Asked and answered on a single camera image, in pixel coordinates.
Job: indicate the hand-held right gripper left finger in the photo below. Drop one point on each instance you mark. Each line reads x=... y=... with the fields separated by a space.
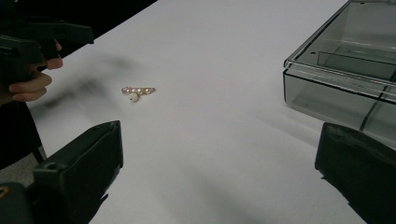
x=81 y=168

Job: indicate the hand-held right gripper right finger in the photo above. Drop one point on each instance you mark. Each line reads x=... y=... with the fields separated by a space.
x=364 y=168

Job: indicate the clear plastic compartment box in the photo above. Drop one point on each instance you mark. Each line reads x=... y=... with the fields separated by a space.
x=342 y=90

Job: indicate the gold pearl hair clip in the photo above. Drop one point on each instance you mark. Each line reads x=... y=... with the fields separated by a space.
x=137 y=91

